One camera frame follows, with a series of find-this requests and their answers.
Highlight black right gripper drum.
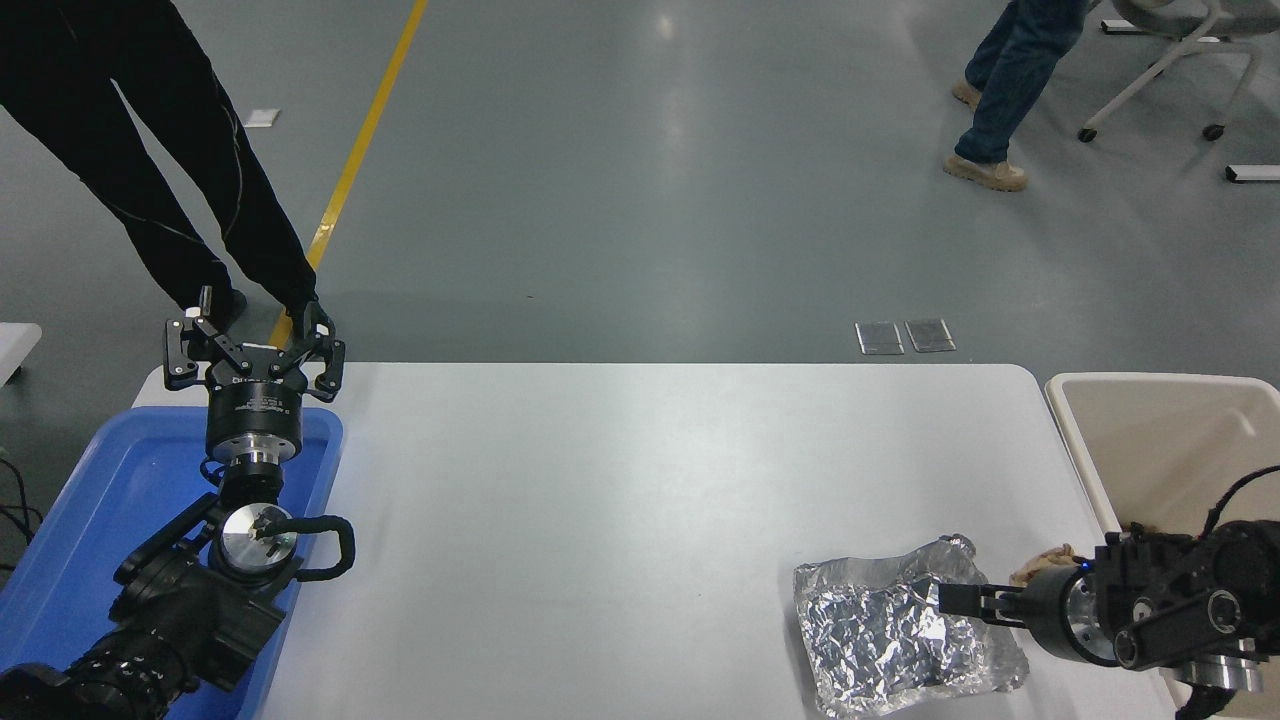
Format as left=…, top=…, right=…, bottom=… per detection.
left=1020, top=565, right=1087, bottom=661

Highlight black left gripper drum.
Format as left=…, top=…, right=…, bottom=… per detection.
left=206, top=360, right=305, bottom=445

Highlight silver foil plate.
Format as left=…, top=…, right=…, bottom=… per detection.
left=794, top=533, right=1030, bottom=719

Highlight crumpled tan paper ball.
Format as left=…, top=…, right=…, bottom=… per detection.
left=1009, top=543, right=1086, bottom=589

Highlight blue plastic tray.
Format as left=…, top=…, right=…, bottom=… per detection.
left=0, top=405, right=345, bottom=720

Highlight large pale plastic bin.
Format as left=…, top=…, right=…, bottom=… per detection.
left=1045, top=373, right=1280, bottom=720

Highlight white side table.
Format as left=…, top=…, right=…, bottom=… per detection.
left=0, top=323, right=43, bottom=387

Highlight person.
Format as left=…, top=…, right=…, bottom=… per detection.
left=942, top=0, right=1097, bottom=193
left=0, top=0, right=323, bottom=343

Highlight white wheeled office chair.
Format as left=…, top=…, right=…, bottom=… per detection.
left=1078, top=0, right=1280, bottom=143

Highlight black floor cables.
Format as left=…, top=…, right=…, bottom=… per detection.
left=0, top=455, right=47, bottom=573

